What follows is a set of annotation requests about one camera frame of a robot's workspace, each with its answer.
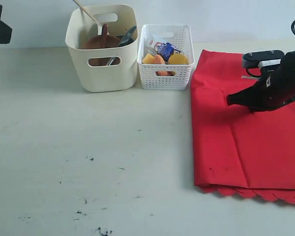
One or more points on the dark wooden spoon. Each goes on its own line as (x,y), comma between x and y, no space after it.
(104,34)

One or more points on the yellow lemon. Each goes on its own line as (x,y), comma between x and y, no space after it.
(178,59)

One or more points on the red tablecloth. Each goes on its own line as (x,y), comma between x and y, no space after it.
(235,150)

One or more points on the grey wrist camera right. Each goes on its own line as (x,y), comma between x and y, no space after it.
(261,59)

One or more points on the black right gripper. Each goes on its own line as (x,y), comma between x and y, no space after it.
(275,88)

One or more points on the cream plastic bin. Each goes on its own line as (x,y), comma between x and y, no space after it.
(103,69)

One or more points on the yellow cheese wedge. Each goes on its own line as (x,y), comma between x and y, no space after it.
(148,59)

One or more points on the white perforated basket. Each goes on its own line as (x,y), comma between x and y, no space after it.
(178,35)

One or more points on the steel table knife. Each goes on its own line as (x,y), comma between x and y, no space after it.
(123,42)

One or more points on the orange fried food piece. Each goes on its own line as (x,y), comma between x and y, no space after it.
(157,59)

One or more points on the brown wooden plate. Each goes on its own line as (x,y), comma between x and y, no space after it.
(100,42)

